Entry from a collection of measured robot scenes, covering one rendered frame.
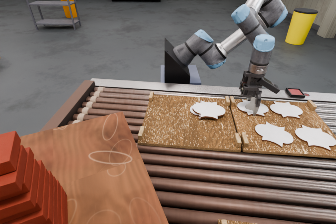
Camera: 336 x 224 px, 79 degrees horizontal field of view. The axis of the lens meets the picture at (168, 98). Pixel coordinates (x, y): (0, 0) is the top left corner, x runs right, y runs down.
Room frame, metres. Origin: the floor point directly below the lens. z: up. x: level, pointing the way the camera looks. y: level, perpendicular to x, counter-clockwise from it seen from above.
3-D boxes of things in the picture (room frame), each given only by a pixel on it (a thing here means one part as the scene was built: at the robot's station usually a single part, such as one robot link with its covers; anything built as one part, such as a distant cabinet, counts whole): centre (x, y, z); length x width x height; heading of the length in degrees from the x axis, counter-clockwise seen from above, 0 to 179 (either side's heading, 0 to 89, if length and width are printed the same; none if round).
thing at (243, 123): (0.70, -0.51, 0.93); 0.41 x 0.35 x 0.02; 86
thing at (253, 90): (0.80, -0.39, 1.08); 0.09 x 0.08 x 0.12; 86
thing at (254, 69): (0.80, -0.39, 1.16); 0.08 x 0.08 x 0.05
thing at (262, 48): (0.80, -0.39, 1.24); 0.09 x 0.08 x 0.11; 162
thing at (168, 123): (0.72, -0.10, 0.93); 0.41 x 0.35 x 0.02; 86
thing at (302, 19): (4.49, -2.83, 0.34); 0.44 x 0.43 x 0.68; 93
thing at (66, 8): (6.52, 2.99, 0.31); 0.41 x 0.39 x 0.62; 92
